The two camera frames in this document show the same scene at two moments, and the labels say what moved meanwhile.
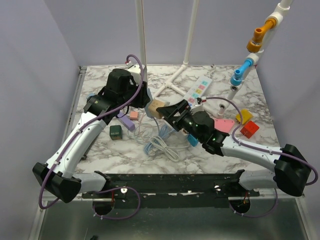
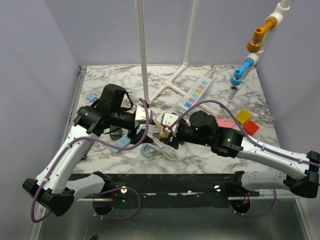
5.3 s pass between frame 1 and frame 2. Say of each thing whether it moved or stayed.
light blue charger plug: stayed
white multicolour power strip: stayed
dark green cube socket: stayed
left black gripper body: moved
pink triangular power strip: stayed
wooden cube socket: moved
